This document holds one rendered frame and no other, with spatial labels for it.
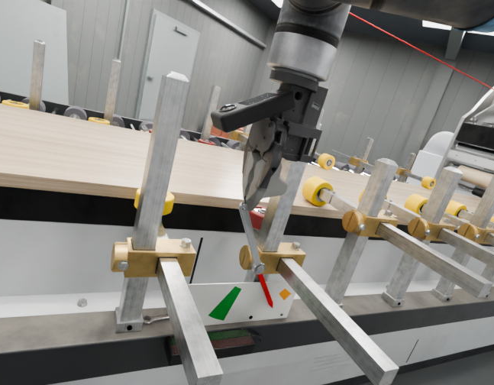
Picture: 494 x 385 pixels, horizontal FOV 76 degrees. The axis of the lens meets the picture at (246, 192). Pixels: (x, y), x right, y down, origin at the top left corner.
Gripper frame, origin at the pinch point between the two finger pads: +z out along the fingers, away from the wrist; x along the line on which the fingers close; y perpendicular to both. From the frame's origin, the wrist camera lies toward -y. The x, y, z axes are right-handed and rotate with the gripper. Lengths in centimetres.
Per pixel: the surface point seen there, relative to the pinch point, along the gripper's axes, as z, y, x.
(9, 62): 21, -114, 451
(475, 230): 4, 83, 6
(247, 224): 3.9, 1.5, 0.2
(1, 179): 10.5, -36.5, 26.9
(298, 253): 12.6, 18.8, 5.5
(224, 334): 29.3, 4.7, 2.2
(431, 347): 82, 149, 28
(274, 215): 4.4, 10.3, 6.2
